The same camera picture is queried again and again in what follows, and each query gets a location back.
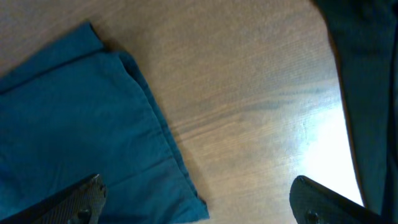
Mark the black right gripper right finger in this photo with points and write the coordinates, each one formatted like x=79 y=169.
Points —
x=313 y=203

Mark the dark navy blue shorts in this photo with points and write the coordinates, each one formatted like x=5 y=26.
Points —
x=76 y=108

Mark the black garment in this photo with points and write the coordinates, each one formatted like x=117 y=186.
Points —
x=364 y=33

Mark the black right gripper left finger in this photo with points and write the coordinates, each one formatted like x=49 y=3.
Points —
x=80 y=203

